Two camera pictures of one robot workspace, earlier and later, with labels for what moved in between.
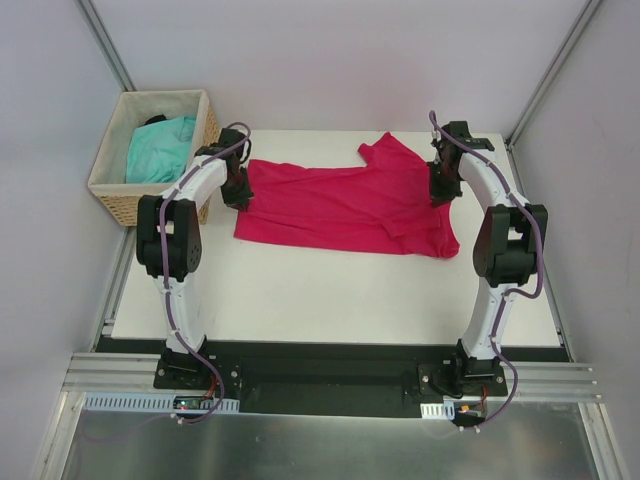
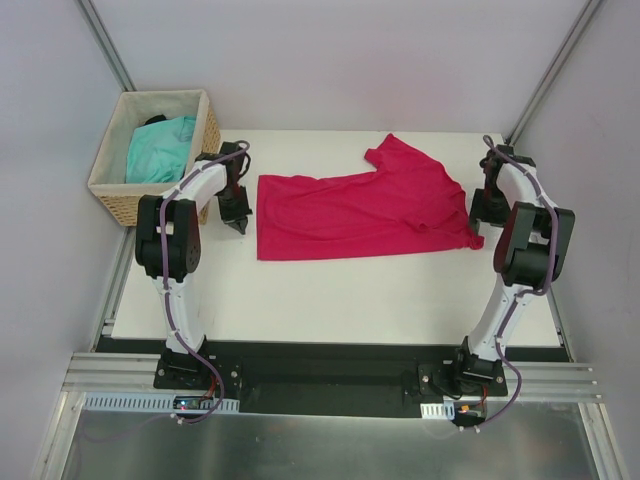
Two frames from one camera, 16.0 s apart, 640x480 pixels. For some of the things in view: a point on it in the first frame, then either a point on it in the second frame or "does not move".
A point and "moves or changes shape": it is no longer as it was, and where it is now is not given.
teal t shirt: x=159 y=152 does not move
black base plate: x=337 y=378 does not move
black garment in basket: x=155 y=118 does not move
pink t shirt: x=385 y=201 moves or changes shape
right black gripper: x=443 y=188 to x=486 y=212
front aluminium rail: x=537 y=381 does not move
